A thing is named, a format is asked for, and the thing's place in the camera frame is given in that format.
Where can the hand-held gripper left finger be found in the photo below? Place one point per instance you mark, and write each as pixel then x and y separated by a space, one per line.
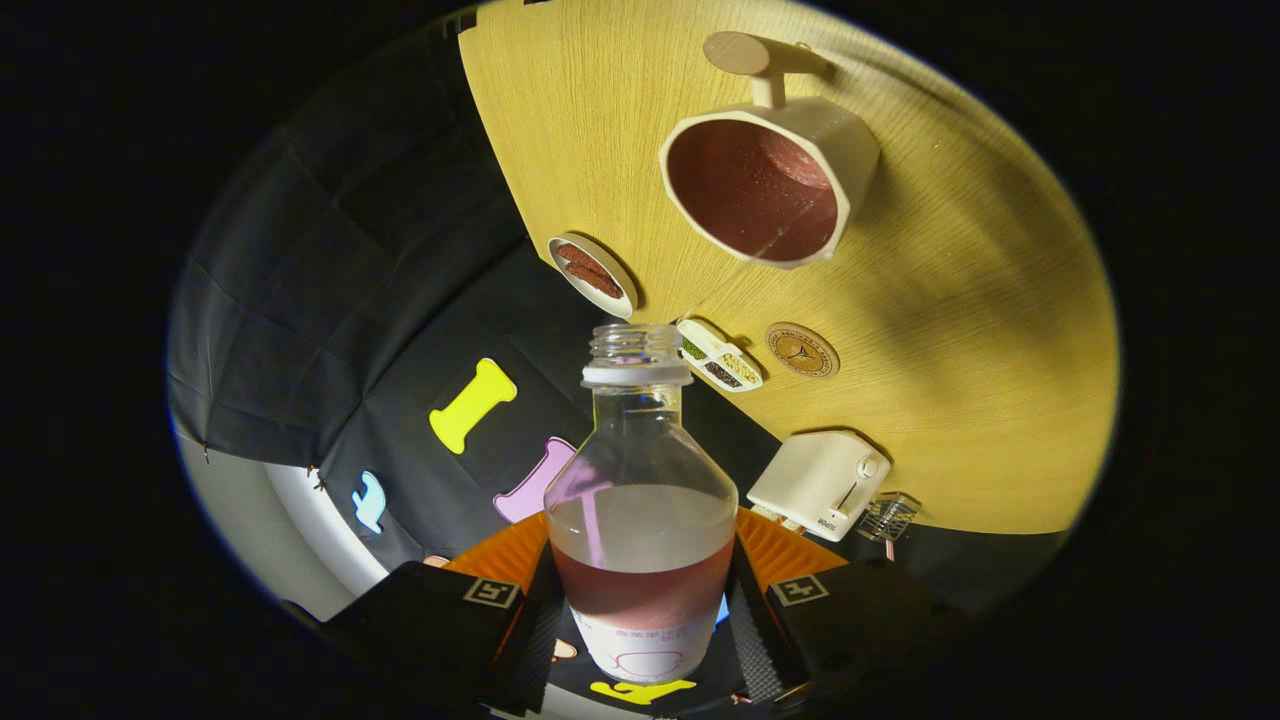
pixel 430 620

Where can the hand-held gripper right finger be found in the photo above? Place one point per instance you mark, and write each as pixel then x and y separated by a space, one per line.
pixel 860 620

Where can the clear juice bottle pink label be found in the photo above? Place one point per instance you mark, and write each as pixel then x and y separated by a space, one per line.
pixel 640 600

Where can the round wooden coaster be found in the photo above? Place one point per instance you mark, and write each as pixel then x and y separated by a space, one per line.
pixel 802 350

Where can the clear drinking glass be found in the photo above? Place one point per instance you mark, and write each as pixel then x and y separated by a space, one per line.
pixel 888 515

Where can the white toaster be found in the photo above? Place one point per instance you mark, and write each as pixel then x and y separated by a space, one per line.
pixel 810 475

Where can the white divided seasoning dish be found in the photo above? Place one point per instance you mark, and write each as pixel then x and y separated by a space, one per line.
pixel 720 355

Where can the wooden table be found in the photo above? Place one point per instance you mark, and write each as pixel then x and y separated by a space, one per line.
pixel 950 300

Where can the black backdrop cloth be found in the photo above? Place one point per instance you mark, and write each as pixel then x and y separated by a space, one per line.
pixel 300 300

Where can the red meat piece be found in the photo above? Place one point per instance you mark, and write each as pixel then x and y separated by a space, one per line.
pixel 577 255
pixel 595 280

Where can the white oval plate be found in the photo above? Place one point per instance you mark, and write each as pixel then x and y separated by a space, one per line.
pixel 625 290

